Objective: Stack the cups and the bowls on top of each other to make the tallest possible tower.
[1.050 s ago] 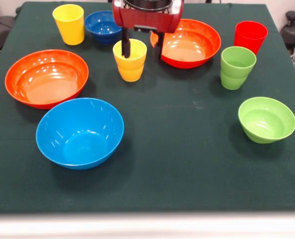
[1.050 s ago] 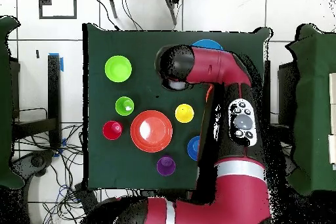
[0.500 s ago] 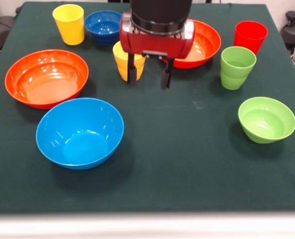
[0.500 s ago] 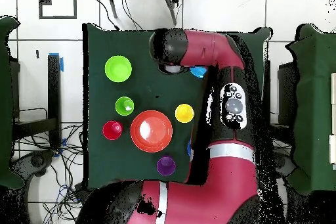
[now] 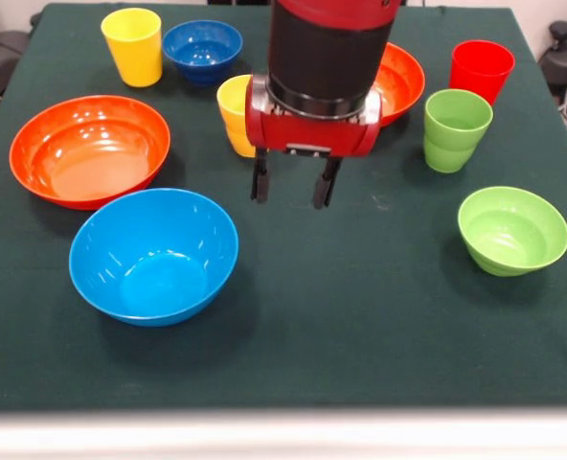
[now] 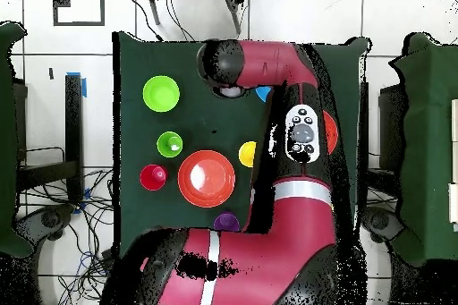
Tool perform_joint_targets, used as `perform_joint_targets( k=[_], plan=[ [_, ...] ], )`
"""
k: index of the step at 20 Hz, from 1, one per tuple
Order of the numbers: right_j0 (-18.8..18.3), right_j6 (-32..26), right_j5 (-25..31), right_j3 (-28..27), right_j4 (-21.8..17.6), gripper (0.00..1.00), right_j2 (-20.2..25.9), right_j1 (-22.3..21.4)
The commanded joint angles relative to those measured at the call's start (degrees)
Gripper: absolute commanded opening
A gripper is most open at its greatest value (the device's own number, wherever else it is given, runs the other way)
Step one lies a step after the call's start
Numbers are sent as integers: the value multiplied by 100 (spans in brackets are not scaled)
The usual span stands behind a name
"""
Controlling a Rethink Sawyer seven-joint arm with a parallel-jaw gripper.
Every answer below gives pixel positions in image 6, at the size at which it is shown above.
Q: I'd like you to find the grey chair base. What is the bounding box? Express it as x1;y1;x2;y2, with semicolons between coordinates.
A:
360;206;405;245
13;203;78;245

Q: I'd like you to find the green cloth covered table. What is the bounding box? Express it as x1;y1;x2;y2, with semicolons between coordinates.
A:
388;31;458;267
0;21;34;258

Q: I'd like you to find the green ridged cup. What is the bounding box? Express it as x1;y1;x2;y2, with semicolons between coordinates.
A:
156;131;184;158

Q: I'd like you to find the yellow ridged cup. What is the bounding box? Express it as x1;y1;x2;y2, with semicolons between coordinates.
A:
238;140;258;169

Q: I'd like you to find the large light blue bowl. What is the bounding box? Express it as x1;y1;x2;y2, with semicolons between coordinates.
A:
254;85;273;103

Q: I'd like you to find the small green bowl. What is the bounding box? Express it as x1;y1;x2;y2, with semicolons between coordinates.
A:
141;74;181;114

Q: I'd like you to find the black metal stand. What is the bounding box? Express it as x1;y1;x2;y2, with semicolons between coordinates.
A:
359;82;405;209
15;73;85;206

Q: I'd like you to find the dark green table cloth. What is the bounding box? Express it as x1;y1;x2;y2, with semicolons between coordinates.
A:
112;30;369;261

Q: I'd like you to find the tangle of floor cables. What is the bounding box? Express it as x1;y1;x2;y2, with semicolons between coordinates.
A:
17;166;119;305

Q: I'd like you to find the purple cup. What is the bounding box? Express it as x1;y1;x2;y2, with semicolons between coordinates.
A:
213;210;241;233

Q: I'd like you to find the red cup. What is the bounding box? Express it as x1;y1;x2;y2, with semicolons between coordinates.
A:
139;164;169;192

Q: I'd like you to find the large orange bowl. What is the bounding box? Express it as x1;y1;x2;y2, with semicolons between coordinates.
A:
177;149;237;209
322;110;340;157

